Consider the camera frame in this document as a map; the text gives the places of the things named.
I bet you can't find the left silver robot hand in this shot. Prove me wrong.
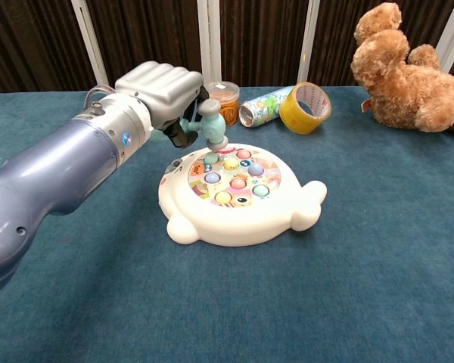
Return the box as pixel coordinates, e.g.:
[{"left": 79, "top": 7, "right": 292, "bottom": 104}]
[{"left": 113, "top": 60, "right": 210, "bottom": 149}]

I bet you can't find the teal toy hammer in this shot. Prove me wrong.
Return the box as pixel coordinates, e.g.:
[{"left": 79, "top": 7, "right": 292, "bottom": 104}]
[{"left": 151, "top": 99, "right": 229, "bottom": 151}]

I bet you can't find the white whack-a-mole toy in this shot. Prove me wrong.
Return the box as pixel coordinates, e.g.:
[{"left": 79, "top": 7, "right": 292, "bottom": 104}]
[{"left": 157, "top": 143, "right": 328, "bottom": 247}]

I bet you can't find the dark brown pleated curtain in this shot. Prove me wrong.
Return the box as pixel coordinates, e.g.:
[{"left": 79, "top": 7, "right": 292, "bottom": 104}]
[{"left": 0, "top": 0, "right": 454, "bottom": 95}]

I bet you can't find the clear jar of rubber bands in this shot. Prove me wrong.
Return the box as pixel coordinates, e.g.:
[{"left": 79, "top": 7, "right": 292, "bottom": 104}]
[{"left": 206, "top": 81, "right": 241, "bottom": 127}]

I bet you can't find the printed slim drink can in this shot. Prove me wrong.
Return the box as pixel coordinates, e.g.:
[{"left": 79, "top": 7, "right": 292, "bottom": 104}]
[{"left": 238, "top": 85, "right": 295, "bottom": 129}]

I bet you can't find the yellow packing tape roll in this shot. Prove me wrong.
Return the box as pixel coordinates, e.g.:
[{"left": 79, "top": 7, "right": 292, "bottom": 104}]
[{"left": 278, "top": 82, "right": 333, "bottom": 135}]

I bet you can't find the blue velvet table cloth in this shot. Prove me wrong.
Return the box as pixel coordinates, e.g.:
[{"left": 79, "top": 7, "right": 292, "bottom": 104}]
[{"left": 0, "top": 85, "right": 454, "bottom": 363}]

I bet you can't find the brown teddy bear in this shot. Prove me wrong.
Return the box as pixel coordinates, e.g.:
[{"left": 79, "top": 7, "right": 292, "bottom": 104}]
[{"left": 350, "top": 2, "right": 454, "bottom": 135}]

